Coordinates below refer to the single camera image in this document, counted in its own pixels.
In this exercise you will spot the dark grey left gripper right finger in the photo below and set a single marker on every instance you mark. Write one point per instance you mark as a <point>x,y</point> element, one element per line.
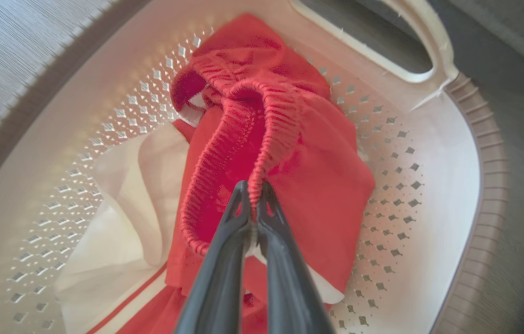
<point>290,283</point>

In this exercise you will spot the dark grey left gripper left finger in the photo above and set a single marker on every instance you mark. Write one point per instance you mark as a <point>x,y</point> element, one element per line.
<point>218,278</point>

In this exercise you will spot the red shorts with elastic waistband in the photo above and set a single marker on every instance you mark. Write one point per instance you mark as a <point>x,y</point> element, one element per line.
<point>317,185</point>

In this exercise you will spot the cream perforated plastic laundry basket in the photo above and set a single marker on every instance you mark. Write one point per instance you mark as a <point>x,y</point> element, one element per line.
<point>429,195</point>

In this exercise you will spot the red and white sports jersey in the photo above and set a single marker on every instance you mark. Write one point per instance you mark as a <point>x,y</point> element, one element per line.
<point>123,241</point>

